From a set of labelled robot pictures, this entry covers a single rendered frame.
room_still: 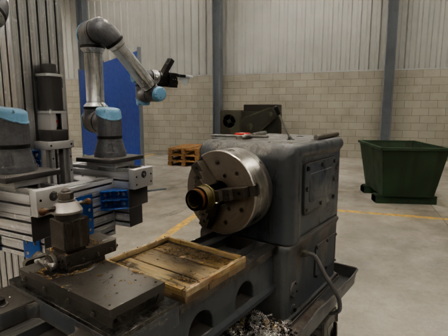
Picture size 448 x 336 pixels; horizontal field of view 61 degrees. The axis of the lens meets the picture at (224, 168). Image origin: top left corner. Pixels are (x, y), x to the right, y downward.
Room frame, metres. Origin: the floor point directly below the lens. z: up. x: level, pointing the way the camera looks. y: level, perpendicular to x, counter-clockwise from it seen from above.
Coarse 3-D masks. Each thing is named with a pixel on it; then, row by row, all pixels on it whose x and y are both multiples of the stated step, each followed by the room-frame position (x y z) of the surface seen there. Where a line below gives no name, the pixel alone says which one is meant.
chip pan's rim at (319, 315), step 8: (336, 264) 1.86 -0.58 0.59; (344, 264) 1.84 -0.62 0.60; (336, 272) 1.86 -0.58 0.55; (344, 272) 1.83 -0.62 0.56; (352, 272) 1.81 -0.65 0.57; (336, 280) 1.78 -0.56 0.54; (352, 280) 1.75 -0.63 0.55; (328, 288) 1.69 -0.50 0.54; (344, 288) 1.65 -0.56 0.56; (320, 296) 1.61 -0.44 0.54; (312, 304) 1.54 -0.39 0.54; (328, 304) 1.49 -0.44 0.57; (336, 304) 1.58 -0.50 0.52; (248, 312) 1.46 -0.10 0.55; (304, 312) 1.47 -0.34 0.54; (320, 312) 1.43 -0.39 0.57; (328, 312) 1.50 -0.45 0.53; (296, 320) 1.41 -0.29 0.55; (312, 320) 1.36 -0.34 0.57; (320, 320) 1.43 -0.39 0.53; (304, 328) 1.27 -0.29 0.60; (312, 328) 1.36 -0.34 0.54
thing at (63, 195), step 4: (64, 188) 0.96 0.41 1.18; (68, 188) 0.97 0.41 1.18; (60, 192) 0.96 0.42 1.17; (64, 192) 0.95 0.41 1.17; (68, 192) 0.96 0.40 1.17; (72, 192) 0.97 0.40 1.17; (60, 196) 0.95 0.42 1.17; (64, 196) 0.95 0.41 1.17; (68, 196) 0.95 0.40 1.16; (72, 196) 0.96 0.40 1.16; (60, 200) 0.95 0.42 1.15; (64, 200) 0.95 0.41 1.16; (68, 200) 0.95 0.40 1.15; (72, 200) 0.96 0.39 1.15
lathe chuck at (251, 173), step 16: (208, 160) 1.40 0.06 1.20; (224, 160) 1.36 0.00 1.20; (240, 160) 1.32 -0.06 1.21; (192, 176) 1.45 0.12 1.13; (224, 176) 1.36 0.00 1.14; (240, 176) 1.32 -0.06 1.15; (256, 176) 1.31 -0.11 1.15; (224, 208) 1.36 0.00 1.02; (240, 208) 1.32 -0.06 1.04; (256, 208) 1.29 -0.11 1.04; (224, 224) 1.36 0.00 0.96; (240, 224) 1.31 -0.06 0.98
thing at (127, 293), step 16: (32, 272) 0.93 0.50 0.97; (48, 272) 0.92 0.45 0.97; (64, 272) 0.92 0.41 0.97; (80, 272) 0.92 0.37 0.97; (96, 272) 0.92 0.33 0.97; (112, 272) 0.92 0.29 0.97; (128, 272) 0.92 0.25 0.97; (48, 288) 0.89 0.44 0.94; (64, 288) 0.84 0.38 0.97; (80, 288) 0.84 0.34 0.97; (96, 288) 0.84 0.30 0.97; (112, 288) 0.84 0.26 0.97; (128, 288) 0.84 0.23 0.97; (144, 288) 0.84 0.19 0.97; (160, 288) 0.86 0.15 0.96; (80, 304) 0.81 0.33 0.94; (96, 304) 0.77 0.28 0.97; (112, 304) 0.76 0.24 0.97; (128, 304) 0.78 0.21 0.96; (144, 304) 0.82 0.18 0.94; (112, 320) 0.74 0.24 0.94
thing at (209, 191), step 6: (198, 186) 1.31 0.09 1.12; (204, 186) 1.29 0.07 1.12; (192, 192) 1.26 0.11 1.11; (198, 192) 1.24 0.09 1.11; (204, 192) 1.26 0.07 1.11; (210, 192) 1.27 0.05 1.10; (186, 198) 1.27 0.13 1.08; (192, 198) 1.29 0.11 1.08; (198, 198) 1.31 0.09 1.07; (204, 198) 1.24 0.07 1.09; (210, 198) 1.26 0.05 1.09; (192, 204) 1.27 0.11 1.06; (198, 204) 1.29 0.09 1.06; (204, 204) 1.24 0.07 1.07; (210, 204) 1.27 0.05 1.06; (192, 210) 1.26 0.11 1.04; (198, 210) 1.24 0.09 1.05
